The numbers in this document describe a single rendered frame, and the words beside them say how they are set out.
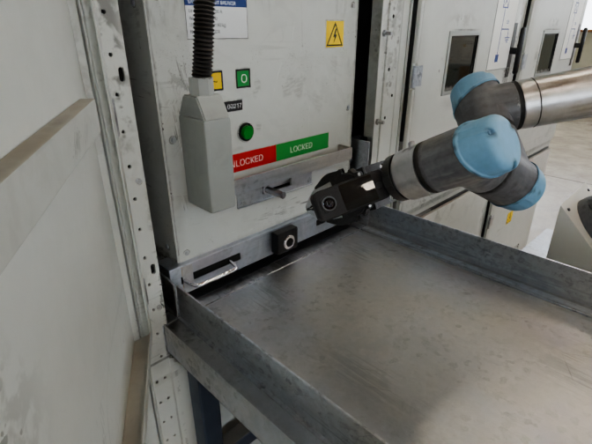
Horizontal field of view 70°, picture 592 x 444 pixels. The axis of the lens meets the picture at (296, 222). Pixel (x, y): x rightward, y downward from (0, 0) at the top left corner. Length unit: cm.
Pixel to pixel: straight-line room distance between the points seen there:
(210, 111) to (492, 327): 59
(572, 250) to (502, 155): 71
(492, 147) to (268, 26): 47
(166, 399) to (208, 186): 43
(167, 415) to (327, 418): 43
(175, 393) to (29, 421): 57
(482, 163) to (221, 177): 36
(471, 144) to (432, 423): 36
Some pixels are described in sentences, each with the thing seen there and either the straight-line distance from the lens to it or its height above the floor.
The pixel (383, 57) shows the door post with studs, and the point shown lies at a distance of 105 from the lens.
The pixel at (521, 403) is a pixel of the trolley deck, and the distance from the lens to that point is 71.
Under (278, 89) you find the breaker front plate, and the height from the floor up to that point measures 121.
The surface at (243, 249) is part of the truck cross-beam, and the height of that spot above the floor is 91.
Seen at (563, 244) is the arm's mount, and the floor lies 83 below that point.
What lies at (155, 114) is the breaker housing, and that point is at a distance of 73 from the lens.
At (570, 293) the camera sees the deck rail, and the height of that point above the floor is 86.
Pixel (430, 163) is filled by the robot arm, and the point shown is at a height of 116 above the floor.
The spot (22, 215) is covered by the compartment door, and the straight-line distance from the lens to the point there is 30.
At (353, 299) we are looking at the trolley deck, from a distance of 83.
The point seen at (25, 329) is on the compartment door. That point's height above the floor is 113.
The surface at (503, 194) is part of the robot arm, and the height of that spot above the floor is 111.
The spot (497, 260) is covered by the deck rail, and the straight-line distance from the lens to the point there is 98.
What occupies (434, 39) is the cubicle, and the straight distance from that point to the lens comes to 118.
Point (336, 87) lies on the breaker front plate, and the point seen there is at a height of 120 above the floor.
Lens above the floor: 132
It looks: 24 degrees down
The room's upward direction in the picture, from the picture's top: straight up
